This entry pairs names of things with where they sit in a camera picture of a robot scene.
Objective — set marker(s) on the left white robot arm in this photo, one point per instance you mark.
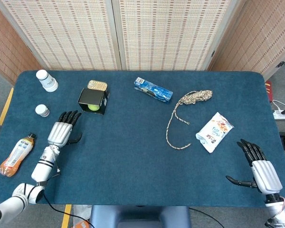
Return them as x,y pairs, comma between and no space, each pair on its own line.
44,166

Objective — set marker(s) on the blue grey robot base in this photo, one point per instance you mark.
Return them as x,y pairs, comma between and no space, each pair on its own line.
140,216

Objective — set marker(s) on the pale bamboo screen panel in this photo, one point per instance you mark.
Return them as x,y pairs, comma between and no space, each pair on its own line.
168,35
69,35

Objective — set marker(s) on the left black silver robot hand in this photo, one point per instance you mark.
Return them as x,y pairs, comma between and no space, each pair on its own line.
59,134

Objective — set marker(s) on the orange tea drink bottle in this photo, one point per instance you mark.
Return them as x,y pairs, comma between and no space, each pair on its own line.
16,155

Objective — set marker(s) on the white snack bag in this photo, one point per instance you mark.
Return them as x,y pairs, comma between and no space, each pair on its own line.
215,133

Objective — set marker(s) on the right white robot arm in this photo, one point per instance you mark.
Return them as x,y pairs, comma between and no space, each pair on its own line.
279,211

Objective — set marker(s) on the large white pill bottle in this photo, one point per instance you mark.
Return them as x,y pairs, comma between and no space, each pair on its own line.
47,82

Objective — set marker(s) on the red yellow flat package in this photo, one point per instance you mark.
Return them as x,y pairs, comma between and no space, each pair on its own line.
269,91

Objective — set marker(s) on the blue felt table cover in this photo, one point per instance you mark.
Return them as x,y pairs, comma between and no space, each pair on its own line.
133,142

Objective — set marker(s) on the orange printed package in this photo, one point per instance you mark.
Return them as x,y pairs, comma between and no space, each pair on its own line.
82,224

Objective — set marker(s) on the orange woven screen panel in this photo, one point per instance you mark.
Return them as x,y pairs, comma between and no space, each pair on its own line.
259,35
7,42

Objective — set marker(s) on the black open cardboard box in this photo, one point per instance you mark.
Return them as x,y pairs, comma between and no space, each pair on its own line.
91,97

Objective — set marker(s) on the small white pill bottle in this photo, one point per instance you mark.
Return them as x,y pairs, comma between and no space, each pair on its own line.
42,110

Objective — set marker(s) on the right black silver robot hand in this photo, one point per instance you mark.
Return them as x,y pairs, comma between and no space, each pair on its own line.
266,177

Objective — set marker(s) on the yellow tennis ball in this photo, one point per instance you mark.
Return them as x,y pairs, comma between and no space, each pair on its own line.
93,108

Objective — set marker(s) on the white power strip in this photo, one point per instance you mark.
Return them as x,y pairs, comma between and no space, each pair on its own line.
281,116

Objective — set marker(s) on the gold sardine tin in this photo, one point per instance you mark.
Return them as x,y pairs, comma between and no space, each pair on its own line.
98,85

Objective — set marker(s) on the blue toothpaste carton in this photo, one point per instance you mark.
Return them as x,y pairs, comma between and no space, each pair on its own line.
154,90

